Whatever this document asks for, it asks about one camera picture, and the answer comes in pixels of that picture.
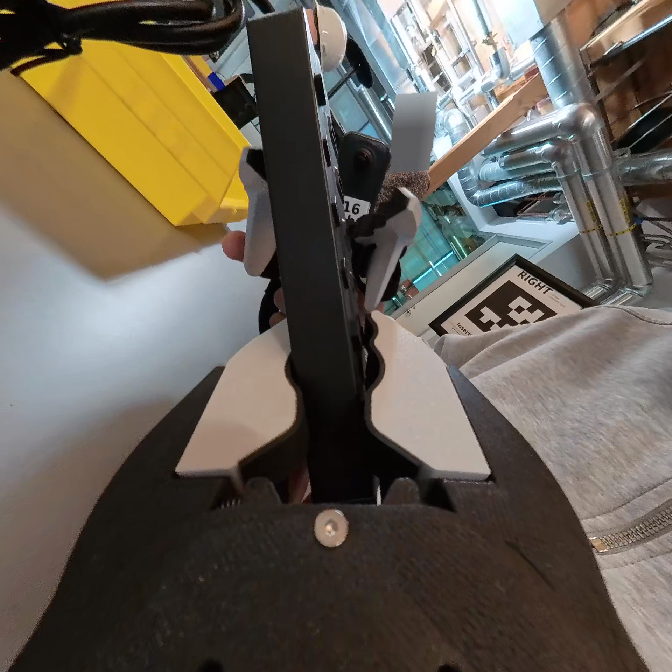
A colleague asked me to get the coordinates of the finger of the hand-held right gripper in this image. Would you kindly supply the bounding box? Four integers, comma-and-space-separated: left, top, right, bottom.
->
239, 148, 277, 277
353, 187, 423, 312

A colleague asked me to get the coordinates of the metal wire rack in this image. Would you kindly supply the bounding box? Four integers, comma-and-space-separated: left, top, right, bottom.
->
577, 0, 672, 158

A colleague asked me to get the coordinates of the black round ceiling fixture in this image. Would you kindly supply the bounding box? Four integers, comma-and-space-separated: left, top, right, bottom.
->
341, 44, 375, 87

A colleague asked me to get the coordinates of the grey desk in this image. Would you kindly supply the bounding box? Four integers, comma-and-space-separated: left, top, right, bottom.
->
0, 67, 289, 638

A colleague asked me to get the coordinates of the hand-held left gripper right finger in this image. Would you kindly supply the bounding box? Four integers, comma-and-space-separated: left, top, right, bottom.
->
361, 310, 494, 491

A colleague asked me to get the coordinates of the person's right hand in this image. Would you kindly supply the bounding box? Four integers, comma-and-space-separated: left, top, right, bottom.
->
222, 230, 288, 317

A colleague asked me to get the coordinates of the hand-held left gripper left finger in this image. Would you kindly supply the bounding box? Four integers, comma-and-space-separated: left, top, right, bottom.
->
175, 331, 312, 504

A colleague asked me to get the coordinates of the black USB hub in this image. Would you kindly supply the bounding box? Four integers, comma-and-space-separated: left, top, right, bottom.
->
246, 8, 380, 505

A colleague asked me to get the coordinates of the white dome fixture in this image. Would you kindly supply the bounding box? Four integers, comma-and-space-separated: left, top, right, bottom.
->
317, 4, 348, 71

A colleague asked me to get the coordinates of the wooden ceiling beam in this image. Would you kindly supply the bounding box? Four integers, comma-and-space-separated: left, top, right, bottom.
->
428, 68, 557, 192

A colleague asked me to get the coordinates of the black USB cable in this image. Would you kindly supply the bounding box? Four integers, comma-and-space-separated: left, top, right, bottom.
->
0, 0, 276, 71

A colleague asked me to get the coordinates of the black framed marker sign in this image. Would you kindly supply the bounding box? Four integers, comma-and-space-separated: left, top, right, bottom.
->
428, 253, 596, 338

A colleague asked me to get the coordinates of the yellow plastic bin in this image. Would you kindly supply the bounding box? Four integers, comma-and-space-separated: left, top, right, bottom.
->
20, 39, 252, 228

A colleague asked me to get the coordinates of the silver ventilation duct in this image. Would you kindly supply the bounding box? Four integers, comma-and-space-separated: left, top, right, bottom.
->
530, 16, 657, 302
464, 139, 578, 211

